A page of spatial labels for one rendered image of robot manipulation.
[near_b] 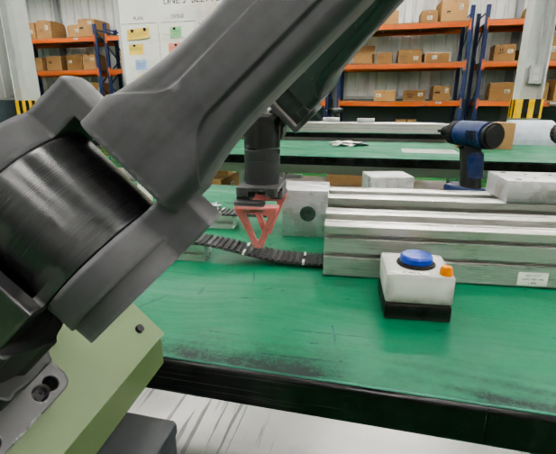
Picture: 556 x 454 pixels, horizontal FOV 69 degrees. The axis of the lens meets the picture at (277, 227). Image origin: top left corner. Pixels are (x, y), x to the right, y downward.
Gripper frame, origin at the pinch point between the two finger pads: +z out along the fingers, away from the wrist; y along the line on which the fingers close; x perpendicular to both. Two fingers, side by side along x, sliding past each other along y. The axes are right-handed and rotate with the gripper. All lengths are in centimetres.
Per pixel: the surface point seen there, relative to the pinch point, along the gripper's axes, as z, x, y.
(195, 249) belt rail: 2.3, 11.0, -2.4
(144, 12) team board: -97, 158, 297
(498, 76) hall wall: -92, -375, 1022
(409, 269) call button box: -1.6, -21.4, -15.5
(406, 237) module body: -2.3, -22.6, -4.2
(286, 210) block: -1.1, -2.1, 13.6
